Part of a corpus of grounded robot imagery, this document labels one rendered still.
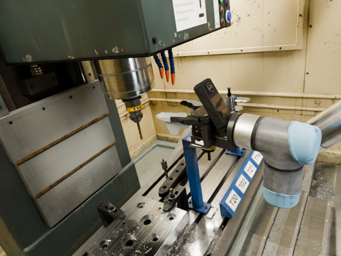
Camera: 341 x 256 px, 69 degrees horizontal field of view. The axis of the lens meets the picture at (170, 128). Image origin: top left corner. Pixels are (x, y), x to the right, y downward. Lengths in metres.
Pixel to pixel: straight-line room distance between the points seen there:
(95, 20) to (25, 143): 0.62
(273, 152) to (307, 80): 1.12
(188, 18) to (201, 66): 1.14
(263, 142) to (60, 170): 0.89
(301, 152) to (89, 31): 0.51
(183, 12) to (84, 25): 0.23
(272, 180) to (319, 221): 0.80
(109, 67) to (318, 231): 1.05
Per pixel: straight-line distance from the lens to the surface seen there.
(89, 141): 1.24
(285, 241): 1.18
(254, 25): 1.60
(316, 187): 1.61
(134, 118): 0.78
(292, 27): 1.56
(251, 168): 1.23
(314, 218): 1.35
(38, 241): 1.28
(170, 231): 0.90
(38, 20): 0.78
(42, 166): 1.13
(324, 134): 0.63
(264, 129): 0.51
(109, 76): 0.69
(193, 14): 0.68
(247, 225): 1.07
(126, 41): 0.55
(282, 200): 0.58
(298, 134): 0.50
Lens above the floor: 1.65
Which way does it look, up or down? 25 degrees down
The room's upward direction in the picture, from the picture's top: 10 degrees counter-clockwise
